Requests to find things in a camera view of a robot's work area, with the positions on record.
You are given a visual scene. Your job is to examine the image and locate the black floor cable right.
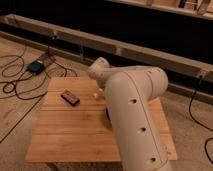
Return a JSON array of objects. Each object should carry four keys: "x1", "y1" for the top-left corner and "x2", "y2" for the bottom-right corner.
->
[{"x1": 188, "y1": 77, "x2": 213, "y2": 165}]

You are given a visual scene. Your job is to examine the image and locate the brown rectangular box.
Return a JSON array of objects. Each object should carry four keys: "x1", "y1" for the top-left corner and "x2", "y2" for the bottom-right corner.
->
[{"x1": 61, "y1": 90, "x2": 80, "y2": 106}]

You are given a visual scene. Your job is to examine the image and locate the black floor cable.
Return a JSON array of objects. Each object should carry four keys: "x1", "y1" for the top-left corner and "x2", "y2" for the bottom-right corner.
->
[
  {"x1": 0, "y1": 44, "x2": 78, "y2": 144},
  {"x1": 188, "y1": 77, "x2": 213, "y2": 165}
]

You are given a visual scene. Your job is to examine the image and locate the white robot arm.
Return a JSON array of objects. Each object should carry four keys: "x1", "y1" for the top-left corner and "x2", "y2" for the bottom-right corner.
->
[{"x1": 88, "y1": 57, "x2": 173, "y2": 171}]

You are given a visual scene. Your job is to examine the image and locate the blue power adapter box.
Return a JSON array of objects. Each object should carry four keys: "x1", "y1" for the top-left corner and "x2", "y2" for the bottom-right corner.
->
[{"x1": 27, "y1": 61, "x2": 44, "y2": 75}]

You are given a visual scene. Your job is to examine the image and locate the wooden table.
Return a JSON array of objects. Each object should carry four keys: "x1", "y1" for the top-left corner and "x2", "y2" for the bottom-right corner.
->
[{"x1": 25, "y1": 76, "x2": 178, "y2": 171}]

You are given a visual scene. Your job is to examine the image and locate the black floor cable left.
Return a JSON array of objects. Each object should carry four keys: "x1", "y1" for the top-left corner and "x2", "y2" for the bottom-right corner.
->
[{"x1": 0, "y1": 44, "x2": 78, "y2": 144}]

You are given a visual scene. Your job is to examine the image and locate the black round bowl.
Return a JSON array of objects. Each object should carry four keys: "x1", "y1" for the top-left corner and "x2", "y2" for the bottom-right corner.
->
[{"x1": 105, "y1": 108, "x2": 111, "y2": 123}]

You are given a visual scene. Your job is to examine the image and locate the wooden frame beam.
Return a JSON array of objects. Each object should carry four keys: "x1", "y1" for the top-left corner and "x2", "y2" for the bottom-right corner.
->
[{"x1": 0, "y1": 14, "x2": 213, "y2": 82}]

